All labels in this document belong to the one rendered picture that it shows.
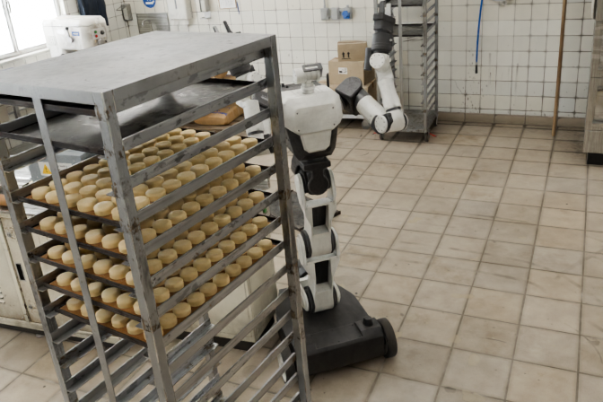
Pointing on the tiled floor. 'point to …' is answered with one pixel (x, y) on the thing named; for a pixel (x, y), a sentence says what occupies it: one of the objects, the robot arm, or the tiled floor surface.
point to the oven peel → (562, 26)
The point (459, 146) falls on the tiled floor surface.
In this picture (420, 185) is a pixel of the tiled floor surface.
